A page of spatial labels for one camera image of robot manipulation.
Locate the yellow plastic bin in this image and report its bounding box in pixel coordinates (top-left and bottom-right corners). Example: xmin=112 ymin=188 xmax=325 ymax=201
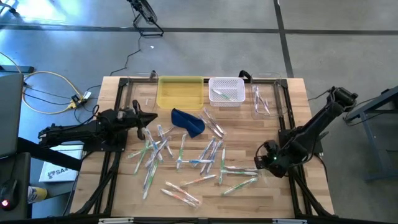
xmin=156 ymin=75 xmax=205 ymax=110

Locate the grey metal table frame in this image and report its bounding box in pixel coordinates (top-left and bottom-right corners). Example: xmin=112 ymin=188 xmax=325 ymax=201
xmin=343 ymin=85 xmax=398 ymax=183

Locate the black computer mouse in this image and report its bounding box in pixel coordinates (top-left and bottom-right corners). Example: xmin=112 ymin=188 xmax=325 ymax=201
xmin=0 ymin=178 xmax=19 ymax=212

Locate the pink toothbrush in clear wrapper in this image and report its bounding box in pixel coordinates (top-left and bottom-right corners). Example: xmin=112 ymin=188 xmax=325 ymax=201
xmin=160 ymin=125 xmax=177 ymax=137

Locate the yellow white cup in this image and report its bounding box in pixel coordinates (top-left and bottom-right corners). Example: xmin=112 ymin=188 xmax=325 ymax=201
xmin=27 ymin=185 xmax=49 ymax=205

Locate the white printed box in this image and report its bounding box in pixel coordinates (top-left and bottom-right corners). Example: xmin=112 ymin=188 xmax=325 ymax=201
xmin=38 ymin=144 xmax=85 ymax=184

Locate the black power cable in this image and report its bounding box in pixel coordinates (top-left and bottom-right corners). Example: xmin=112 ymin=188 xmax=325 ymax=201
xmin=22 ymin=83 xmax=75 ymax=106

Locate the white perforated plastic basket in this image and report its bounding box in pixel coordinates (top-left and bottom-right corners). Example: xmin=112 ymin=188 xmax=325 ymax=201
xmin=208 ymin=77 xmax=246 ymax=108

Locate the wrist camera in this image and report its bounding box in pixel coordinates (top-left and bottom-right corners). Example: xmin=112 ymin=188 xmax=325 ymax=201
xmin=262 ymin=139 xmax=279 ymax=155
xmin=116 ymin=107 xmax=134 ymax=121

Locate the clear plastic bin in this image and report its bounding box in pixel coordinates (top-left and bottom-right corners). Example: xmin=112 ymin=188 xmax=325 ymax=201
xmin=250 ymin=72 xmax=283 ymax=121
xmin=126 ymin=72 xmax=159 ymax=118

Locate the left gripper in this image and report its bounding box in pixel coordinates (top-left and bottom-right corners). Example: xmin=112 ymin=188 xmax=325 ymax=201
xmin=132 ymin=99 xmax=159 ymax=141

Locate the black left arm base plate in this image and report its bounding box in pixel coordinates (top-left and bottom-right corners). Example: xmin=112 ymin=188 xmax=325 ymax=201
xmin=76 ymin=126 xmax=129 ymax=153

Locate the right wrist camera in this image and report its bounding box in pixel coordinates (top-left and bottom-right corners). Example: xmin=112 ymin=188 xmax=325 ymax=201
xmin=262 ymin=139 xmax=279 ymax=155

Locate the black desk beam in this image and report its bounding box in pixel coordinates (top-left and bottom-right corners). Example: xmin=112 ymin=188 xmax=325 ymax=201
xmin=17 ymin=136 xmax=84 ymax=172

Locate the green toothbrush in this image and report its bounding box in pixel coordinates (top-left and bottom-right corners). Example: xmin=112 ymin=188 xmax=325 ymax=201
xmin=126 ymin=141 xmax=162 ymax=159
xmin=220 ymin=169 xmax=259 ymax=177
xmin=133 ymin=139 xmax=150 ymax=175
xmin=221 ymin=176 xmax=259 ymax=197
xmin=218 ymin=147 xmax=227 ymax=185
xmin=142 ymin=159 xmax=160 ymax=200
xmin=212 ymin=88 xmax=233 ymax=101
xmin=175 ymin=133 xmax=188 ymax=171

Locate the black desk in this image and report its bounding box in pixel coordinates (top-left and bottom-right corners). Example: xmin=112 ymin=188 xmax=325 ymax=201
xmin=0 ymin=151 xmax=32 ymax=222

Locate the orange toothbrush in clear wrapper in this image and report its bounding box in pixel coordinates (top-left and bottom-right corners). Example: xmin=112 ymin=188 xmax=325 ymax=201
xmin=179 ymin=174 xmax=218 ymax=187
xmin=160 ymin=188 xmax=199 ymax=208
xmin=164 ymin=181 xmax=202 ymax=205

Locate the blue cloth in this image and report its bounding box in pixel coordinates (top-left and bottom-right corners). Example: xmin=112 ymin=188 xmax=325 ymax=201
xmin=170 ymin=108 xmax=206 ymax=139

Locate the yellow cable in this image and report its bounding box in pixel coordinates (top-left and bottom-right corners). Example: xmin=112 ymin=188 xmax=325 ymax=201
xmin=0 ymin=51 xmax=84 ymax=115

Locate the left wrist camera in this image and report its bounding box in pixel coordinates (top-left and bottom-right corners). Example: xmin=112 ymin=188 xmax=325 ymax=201
xmin=116 ymin=107 xmax=134 ymax=121

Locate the grey laptop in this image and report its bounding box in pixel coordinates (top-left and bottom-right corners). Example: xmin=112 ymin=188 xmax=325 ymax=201
xmin=0 ymin=72 xmax=25 ymax=159

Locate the black floor cable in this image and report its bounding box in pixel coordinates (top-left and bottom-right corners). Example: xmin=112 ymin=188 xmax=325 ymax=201
xmin=109 ymin=34 xmax=143 ymax=77

